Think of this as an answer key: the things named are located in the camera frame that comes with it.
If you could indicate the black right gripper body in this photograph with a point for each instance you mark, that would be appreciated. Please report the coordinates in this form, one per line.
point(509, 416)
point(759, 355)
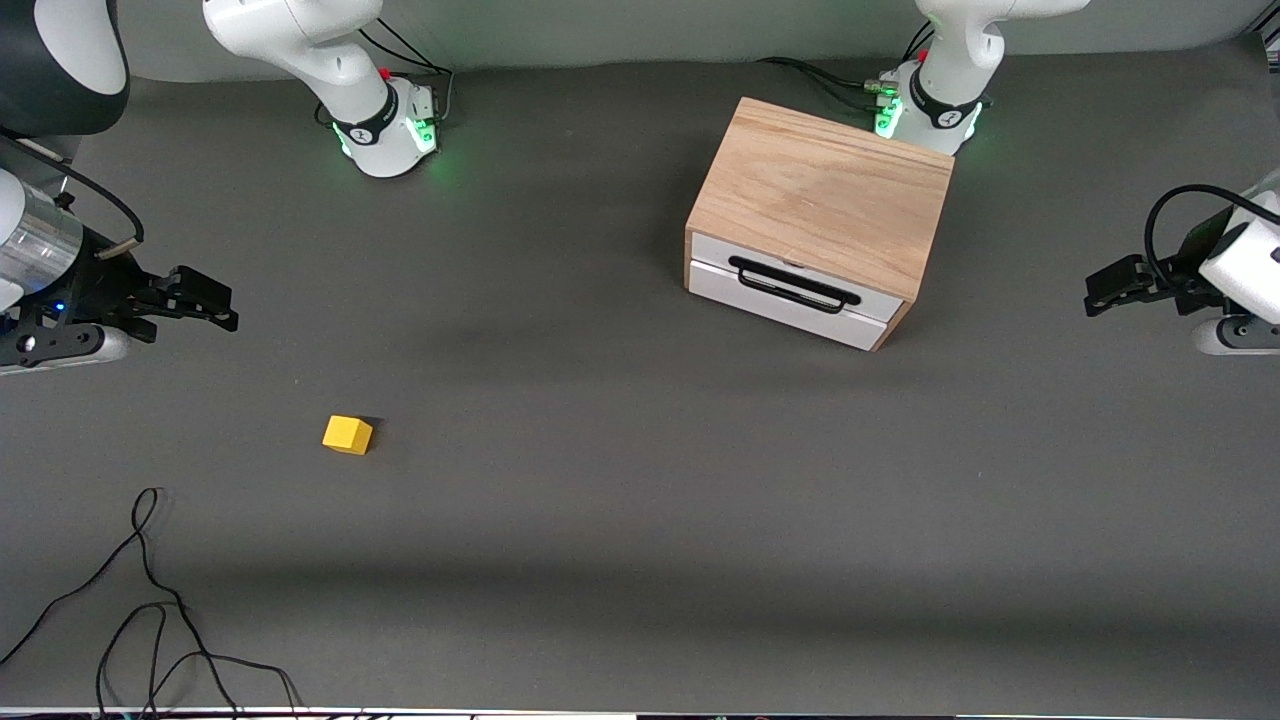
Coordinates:
point(103, 287)

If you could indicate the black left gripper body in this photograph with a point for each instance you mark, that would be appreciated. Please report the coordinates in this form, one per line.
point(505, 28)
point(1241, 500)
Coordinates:
point(1183, 277)

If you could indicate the yellow block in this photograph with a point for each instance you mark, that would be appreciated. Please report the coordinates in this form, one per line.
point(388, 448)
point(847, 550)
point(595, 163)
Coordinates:
point(346, 435)

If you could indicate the white-fronted wooden drawer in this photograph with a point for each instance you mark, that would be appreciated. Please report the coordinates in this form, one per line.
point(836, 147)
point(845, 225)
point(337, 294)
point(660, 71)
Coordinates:
point(720, 285)

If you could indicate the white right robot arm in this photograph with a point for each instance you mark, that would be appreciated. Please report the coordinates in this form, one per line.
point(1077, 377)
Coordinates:
point(300, 40)

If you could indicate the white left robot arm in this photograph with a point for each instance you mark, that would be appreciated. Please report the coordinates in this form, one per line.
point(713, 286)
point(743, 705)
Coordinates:
point(950, 60)

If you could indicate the wooden drawer cabinet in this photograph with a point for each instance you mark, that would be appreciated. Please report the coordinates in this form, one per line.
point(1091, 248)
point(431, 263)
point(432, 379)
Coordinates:
point(820, 190)

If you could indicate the thin white bar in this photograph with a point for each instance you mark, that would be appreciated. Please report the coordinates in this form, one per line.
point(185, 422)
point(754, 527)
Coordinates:
point(50, 152)

